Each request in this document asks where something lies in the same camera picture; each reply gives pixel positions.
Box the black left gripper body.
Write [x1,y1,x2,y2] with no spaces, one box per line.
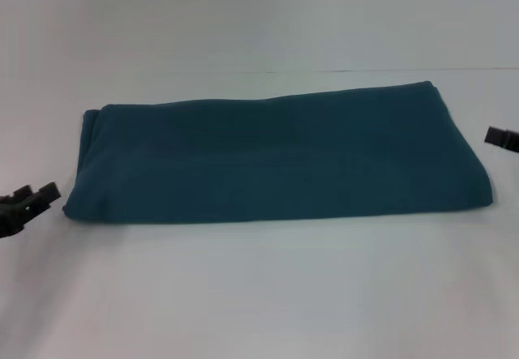
[0,199,32,239]

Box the teal blue t-shirt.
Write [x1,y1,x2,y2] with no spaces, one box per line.
[62,79,496,225]

